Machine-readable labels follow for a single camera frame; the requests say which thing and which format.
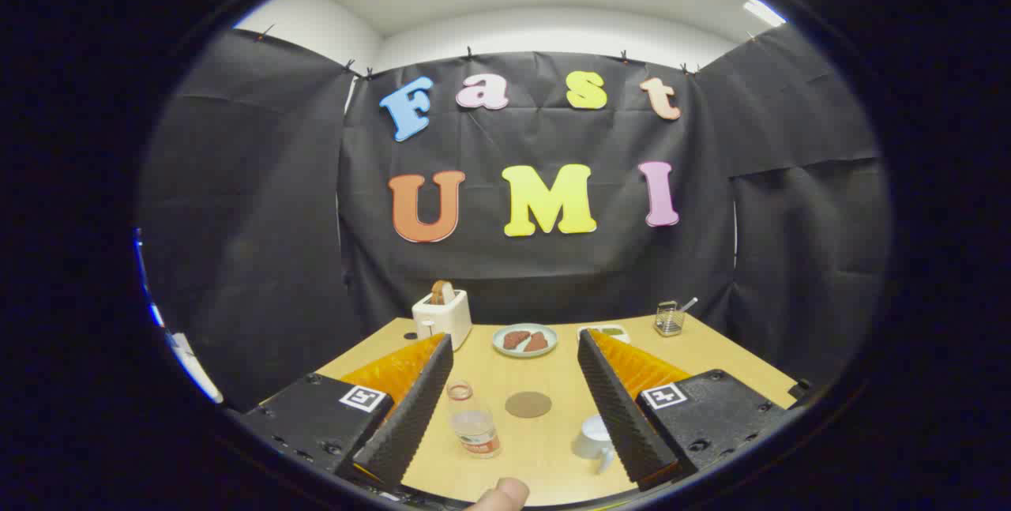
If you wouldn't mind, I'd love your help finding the small ceiling light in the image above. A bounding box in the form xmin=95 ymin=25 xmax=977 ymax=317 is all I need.
xmin=742 ymin=0 xmax=787 ymax=27

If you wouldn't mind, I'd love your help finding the white toaster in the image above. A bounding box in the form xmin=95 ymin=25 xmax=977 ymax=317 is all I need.
xmin=412 ymin=288 xmax=472 ymax=351

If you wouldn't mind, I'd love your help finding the pale green plate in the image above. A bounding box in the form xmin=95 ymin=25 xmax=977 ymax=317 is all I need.
xmin=492 ymin=323 xmax=558 ymax=359

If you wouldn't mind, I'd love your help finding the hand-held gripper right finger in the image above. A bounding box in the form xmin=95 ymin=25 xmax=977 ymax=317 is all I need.
xmin=577 ymin=328 xmax=791 ymax=492

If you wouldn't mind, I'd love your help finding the wire mesh holder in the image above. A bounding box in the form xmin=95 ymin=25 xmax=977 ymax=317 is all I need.
xmin=654 ymin=301 xmax=686 ymax=336

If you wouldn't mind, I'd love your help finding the black backdrop cloth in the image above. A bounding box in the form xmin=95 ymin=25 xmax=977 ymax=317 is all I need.
xmin=138 ymin=21 xmax=893 ymax=413

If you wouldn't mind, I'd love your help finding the clear plastic juice bottle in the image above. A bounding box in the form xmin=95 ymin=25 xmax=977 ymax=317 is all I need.
xmin=448 ymin=381 xmax=502 ymax=460

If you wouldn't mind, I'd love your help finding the wooden table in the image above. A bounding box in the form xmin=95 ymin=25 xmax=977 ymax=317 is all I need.
xmin=316 ymin=314 xmax=799 ymax=508

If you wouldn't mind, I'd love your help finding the round brown coaster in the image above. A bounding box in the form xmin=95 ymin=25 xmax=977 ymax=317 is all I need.
xmin=505 ymin=391 xmax=553 ymax=419

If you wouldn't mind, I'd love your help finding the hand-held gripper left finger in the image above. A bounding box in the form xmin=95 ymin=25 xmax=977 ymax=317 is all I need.
xmin=237 ymin=332 xmax=455 ymax=492

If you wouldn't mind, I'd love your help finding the white cup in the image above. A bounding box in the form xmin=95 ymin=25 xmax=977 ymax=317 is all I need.
xmin=572 ymin=415 xmax=617 ymax=474

